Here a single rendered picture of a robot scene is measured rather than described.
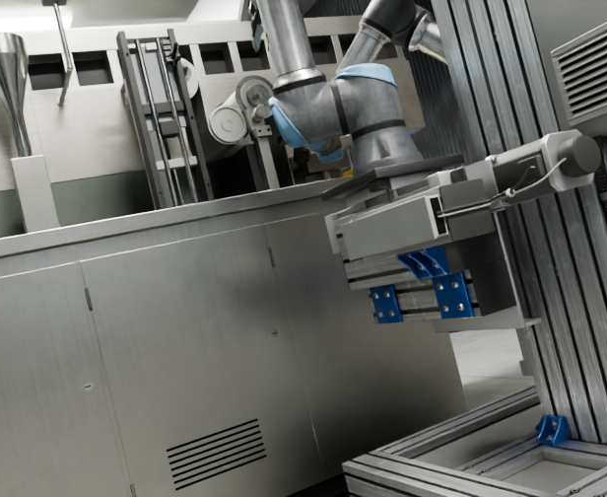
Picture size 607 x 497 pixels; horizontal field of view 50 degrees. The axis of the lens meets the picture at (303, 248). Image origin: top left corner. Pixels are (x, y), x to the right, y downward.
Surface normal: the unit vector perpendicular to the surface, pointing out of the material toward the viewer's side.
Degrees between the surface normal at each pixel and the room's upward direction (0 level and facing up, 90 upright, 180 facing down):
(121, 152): 90
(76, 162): 90
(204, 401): 90
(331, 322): 90
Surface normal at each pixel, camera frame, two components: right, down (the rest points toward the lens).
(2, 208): 0.42, -0.14
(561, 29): -0.87, 0.20
